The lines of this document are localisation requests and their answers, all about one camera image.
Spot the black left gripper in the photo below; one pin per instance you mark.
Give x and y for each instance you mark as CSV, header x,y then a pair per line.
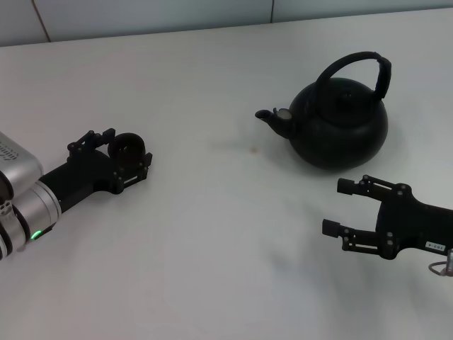
x,y
85,177

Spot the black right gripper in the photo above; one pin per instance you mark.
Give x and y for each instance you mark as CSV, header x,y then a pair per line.
x,y
414,226

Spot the small dark teacup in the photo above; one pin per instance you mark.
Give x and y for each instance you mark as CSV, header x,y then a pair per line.
x,y
127,148

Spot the black round teapot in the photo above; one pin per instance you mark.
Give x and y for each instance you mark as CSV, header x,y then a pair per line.
x,y
339,134

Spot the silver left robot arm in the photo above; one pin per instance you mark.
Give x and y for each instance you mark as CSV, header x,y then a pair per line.
x,y
35,212

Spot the white foam board panel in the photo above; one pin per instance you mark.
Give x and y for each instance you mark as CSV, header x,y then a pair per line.
x,y
17,21
212,14

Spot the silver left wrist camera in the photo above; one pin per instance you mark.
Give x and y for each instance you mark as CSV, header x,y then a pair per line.
x,y
17,159

